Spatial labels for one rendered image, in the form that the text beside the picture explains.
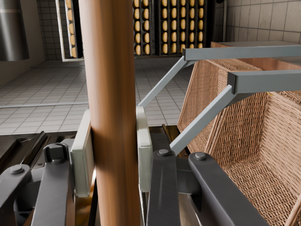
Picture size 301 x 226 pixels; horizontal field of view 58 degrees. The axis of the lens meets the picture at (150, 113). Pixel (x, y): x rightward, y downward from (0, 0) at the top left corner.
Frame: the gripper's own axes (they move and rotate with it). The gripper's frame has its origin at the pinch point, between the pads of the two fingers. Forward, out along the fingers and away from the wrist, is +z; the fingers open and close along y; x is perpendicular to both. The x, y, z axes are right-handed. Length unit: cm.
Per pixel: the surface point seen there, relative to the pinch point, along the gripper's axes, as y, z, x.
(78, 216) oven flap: -19, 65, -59
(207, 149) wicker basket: 37, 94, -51
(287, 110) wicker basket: 60, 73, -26
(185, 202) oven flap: 22, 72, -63
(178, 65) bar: 22, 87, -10
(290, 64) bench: 61, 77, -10
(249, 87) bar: 27.7, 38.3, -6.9
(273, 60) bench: 61, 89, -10
